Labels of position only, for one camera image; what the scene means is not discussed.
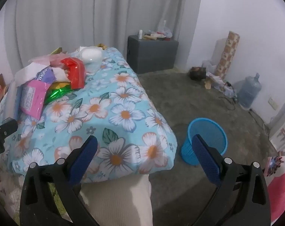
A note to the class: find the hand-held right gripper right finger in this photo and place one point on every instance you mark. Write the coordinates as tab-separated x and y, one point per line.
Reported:
206	160

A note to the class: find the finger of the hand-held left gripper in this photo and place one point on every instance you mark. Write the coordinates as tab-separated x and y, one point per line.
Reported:
5	127

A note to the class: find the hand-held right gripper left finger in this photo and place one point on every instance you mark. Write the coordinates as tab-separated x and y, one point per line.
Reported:
83	160

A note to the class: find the white blue box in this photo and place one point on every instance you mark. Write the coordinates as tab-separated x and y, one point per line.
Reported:
17	98

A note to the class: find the blue mesh wastebasket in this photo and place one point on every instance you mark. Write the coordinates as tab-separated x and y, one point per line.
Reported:
210	129

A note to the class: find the pink packet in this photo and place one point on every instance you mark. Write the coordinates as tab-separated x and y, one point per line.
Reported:
34	98

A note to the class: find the green foil wrapper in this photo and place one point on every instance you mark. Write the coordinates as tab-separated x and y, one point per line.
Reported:
55	91

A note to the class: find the purple packet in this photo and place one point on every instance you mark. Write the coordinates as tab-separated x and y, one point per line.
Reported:
44	74

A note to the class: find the pale pink plastic bag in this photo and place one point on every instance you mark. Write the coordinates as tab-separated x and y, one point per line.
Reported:
50	58

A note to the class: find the red plastic bag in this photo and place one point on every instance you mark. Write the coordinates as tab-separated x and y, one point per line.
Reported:
74	73

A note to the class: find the beige ribbed cloth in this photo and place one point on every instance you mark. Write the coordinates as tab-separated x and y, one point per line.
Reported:
118	200

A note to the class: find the floral light blue blanket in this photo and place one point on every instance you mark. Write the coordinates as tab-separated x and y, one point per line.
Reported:
123	113

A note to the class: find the scattered papers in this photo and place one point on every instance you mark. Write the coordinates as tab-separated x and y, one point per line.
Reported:
217	82

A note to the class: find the pink printed blanket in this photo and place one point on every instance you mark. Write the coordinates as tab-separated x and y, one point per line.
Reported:
280	188

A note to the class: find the blue water jug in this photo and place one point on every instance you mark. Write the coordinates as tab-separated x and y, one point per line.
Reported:
248	91

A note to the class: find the yellow wrapper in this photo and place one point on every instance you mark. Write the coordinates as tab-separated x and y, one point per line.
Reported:
56	51

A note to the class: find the white plastic bag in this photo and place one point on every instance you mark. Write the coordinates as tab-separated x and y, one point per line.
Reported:
209	66

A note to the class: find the patterned paper roll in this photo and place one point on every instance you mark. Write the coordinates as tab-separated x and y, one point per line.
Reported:
228	54

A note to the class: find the grey cabinet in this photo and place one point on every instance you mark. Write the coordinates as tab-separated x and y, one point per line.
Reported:
151	54

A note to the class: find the clear plastic bag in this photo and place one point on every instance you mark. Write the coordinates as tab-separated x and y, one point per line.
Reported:
165	29

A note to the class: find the small white bottle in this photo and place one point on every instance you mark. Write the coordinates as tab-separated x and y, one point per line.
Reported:
140	34

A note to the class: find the grey curtain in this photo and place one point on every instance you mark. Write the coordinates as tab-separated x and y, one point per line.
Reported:
97	16

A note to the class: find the wall socket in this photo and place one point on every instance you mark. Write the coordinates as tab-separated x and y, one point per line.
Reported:
272	103

